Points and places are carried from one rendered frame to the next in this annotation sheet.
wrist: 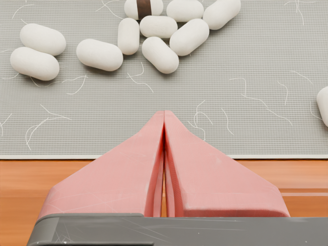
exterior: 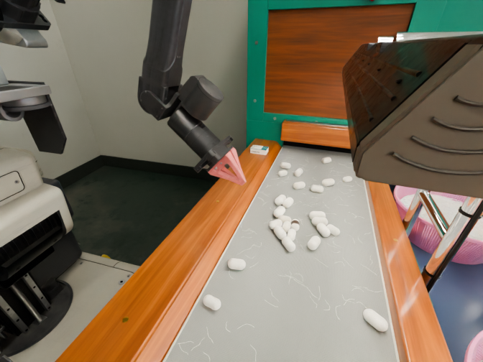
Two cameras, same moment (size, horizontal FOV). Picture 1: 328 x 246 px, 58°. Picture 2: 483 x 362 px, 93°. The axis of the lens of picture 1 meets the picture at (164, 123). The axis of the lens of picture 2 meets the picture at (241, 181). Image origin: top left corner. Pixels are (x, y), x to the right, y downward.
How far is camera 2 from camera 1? 47 cm
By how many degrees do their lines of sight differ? 66
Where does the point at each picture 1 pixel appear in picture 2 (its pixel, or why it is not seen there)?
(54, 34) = (287, 202)
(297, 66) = (259, 265)
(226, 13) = (285, 241)
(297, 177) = (218, 241)
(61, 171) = (247, 199)
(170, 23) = (285, 226)
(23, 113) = (267, 198)
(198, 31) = (279, 230)
